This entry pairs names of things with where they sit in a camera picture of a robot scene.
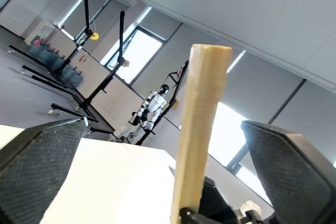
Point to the blue water bottle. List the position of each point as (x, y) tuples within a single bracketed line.
[(38, 48), (74, 77)]

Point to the black gantry stand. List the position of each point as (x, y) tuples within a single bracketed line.
[(86, 11), (183, 69), (121, 37)]

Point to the wooden bar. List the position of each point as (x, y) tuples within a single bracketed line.
[(200, 124)]

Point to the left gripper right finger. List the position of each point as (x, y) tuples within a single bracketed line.
[(291, 176)]

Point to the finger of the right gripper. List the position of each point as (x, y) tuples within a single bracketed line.
[(214, 197), (204, 220)]

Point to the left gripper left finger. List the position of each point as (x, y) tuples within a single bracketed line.
[(31, 171)]

